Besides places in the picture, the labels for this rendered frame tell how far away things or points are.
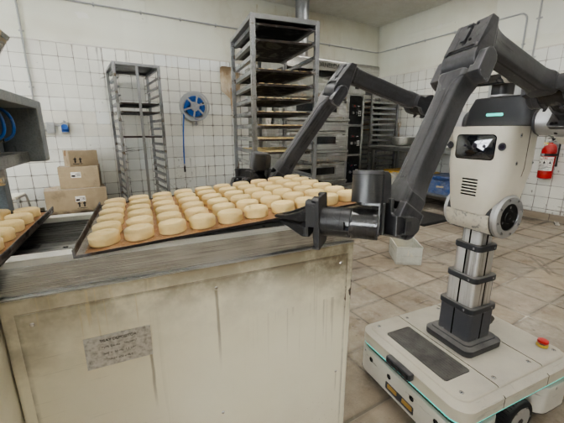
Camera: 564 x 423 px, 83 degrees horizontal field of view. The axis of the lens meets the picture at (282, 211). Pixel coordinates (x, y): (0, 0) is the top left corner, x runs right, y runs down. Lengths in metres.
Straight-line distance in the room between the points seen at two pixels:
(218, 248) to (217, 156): 4.39
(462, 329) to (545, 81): 0.91
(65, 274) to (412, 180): 0.64
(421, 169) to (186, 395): 0.67
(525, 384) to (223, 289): 1.17
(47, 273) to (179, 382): 0.33
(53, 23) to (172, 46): 1.30
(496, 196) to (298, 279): 0.80
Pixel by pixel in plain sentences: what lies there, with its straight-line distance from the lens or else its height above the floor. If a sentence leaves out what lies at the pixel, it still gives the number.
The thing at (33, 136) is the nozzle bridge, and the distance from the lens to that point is 1.10.
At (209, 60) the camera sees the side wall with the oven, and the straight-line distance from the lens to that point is 5.09.
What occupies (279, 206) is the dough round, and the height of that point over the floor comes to 0.95.
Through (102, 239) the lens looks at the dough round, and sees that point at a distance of 0.62.
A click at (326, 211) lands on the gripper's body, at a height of 0.95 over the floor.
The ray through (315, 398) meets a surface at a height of 0.42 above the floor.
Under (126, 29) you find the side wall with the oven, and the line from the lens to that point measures 4.92.
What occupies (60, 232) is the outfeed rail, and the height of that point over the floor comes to 0.86.
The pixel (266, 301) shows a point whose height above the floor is 0.73.
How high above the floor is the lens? 1.10
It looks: 14 degrees down
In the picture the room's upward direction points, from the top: straight up
